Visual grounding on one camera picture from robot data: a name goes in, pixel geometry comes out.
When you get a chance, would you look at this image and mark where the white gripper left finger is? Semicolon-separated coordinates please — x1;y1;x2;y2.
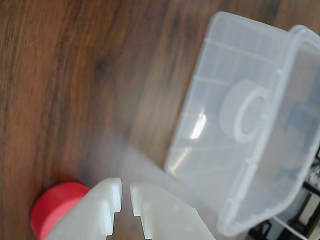
43;177;123;240

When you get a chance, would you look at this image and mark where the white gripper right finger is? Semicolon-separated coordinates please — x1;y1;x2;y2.
129;181;216;240

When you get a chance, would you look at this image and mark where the red tape roll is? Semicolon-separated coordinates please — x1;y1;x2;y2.
29;181;91;240

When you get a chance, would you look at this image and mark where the white tape roll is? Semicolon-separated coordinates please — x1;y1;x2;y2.
219;79;272;145

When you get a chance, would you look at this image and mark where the clear plastic storage box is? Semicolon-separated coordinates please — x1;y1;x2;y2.
163;11;320;237

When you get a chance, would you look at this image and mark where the black metal frame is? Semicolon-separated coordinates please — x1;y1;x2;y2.
249;183;320;240

